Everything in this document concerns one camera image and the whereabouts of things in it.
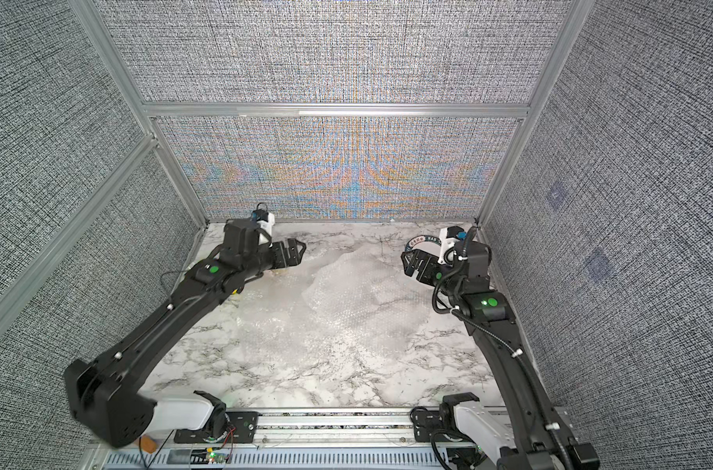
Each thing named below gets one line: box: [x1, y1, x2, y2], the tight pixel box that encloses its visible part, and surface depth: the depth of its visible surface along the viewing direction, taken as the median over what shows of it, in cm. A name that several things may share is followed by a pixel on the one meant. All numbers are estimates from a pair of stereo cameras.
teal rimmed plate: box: [405, 235, 442, 252], surface depth 112 cm
